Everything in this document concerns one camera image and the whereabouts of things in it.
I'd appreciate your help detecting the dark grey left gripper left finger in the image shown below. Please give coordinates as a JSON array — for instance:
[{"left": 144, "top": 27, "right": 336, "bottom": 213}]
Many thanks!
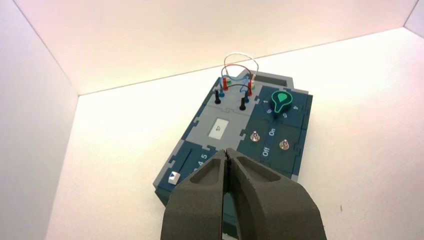
[{"left": 160, "top": 149, "right": 228, "bottom": 240}]

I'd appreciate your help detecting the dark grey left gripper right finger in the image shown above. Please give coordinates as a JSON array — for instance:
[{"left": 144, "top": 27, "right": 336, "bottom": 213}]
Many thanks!
[{"left": 227, "top": 148, "right": 328, "bottom": 240}]

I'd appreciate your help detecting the black wire with plugs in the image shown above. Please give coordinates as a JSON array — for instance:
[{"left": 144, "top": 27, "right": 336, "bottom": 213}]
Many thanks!
[{"left": 214, "top": 83, "right": 248, "bottom": 112}]

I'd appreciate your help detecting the blue grey control box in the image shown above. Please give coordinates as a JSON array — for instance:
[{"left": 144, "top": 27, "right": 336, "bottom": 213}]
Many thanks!
[{"left": 152, "top": 68, "right": 314, "bottom": 240}]

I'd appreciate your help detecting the green rotary knob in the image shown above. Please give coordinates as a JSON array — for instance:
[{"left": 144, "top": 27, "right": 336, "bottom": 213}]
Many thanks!
[{"left": 270, "top": 90, "right": 294, "bottom": 115}]

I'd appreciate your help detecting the blue wire with plugs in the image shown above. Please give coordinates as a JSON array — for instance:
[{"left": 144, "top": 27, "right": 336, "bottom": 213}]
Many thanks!
[{"left": 218, "top": 75, "right": 252, "bottom": 104}]

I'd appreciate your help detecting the red wire with plugs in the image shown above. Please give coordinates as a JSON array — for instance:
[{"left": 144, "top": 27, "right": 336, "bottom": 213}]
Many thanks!
[{"left": 221, "top": 64, "right": 254, "bottom": 98}]

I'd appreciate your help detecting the white wire with plugs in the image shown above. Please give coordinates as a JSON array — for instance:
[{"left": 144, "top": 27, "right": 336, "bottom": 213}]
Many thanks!
[{"left": 223, "top": 52, "right": 260, "bottom": 89}]

